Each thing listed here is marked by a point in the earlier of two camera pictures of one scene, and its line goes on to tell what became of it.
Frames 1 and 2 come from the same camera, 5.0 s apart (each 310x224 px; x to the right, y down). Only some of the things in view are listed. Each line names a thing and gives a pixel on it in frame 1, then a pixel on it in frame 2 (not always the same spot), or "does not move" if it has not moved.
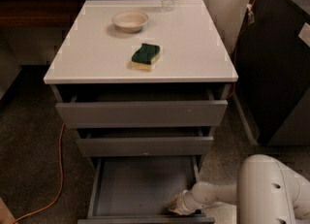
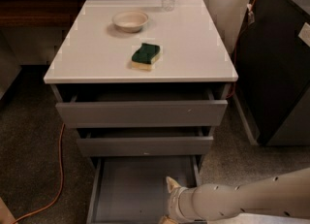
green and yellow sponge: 144,57 does not move
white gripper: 185,203 → 173,203
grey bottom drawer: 139,189 does not move
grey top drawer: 141,113 does not move
